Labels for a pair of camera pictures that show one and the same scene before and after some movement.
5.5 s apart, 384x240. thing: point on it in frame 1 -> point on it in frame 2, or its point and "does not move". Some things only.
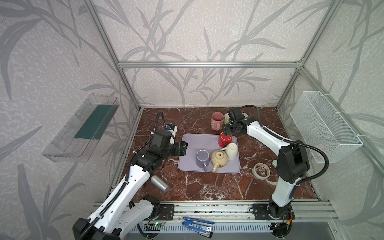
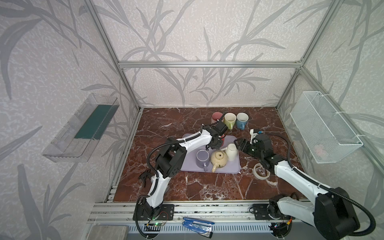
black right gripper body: (229, 128) -> (245, 146)
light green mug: (226, 118) does not move
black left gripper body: (181, 148) -> (216, 140)
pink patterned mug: (217, 121) does not move
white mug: (231, 150) does not move
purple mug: (202, 159) does not move
